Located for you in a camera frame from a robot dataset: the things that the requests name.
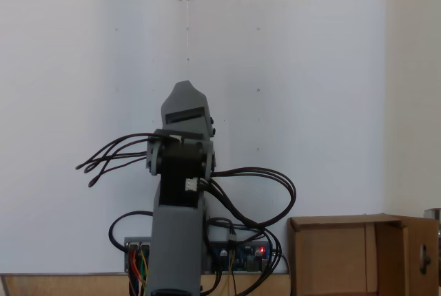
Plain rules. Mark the blue circuit board with capacitors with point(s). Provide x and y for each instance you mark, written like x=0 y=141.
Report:
x=248 y=253

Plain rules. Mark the grey board mounting plate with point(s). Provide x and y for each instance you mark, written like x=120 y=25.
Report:
x=129 y=240

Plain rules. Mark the brown cardboard box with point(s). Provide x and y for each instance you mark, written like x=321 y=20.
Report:
x=330 y=258

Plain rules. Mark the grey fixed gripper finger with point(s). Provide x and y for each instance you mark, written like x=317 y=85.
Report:
x=186 y=98

